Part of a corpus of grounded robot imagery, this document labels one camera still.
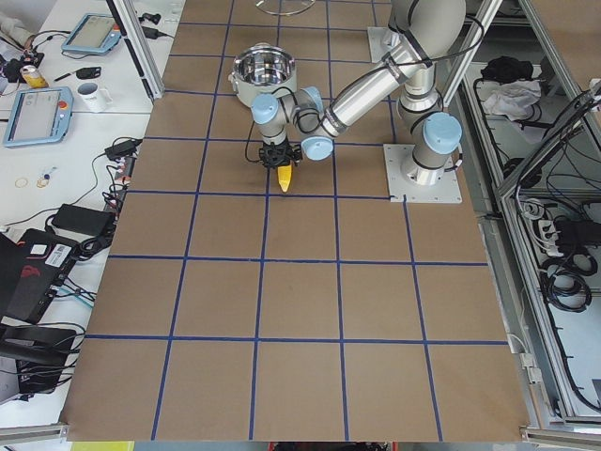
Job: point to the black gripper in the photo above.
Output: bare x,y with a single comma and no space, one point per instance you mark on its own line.
273,155

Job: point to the yellow corn cob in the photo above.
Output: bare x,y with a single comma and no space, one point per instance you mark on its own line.
284,176

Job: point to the glass pot lid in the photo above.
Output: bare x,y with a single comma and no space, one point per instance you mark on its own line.
283,8

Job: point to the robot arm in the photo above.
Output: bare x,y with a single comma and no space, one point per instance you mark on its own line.
296,124

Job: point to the mint green cooking pot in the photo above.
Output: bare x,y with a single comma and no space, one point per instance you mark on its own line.
262,68

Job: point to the black power adapter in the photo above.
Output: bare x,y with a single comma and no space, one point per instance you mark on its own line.
122,149

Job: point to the black power strip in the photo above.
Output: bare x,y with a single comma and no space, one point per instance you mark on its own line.
120,171

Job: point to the black power brick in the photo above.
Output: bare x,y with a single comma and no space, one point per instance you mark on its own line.
83,220

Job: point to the white mug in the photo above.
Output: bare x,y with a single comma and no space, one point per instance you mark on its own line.
96,98

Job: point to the blue teach pendant far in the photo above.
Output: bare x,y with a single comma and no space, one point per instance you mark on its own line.
95,34

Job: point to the blue teach pendant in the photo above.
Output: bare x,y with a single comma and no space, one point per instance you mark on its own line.
95,34
39,116

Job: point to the black pen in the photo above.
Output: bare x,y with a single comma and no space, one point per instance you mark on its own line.
64,76

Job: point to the blue teach pendant near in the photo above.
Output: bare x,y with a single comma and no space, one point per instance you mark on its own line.
39,116

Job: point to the white crumpled cloth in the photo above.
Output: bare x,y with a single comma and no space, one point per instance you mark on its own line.
514,100

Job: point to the yellow drink can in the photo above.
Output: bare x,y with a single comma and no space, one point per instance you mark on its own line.
33,77

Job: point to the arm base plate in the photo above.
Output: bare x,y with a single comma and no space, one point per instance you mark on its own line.
381,40
409,182

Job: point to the aluminium frame post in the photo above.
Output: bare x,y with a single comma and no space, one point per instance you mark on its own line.
124,13

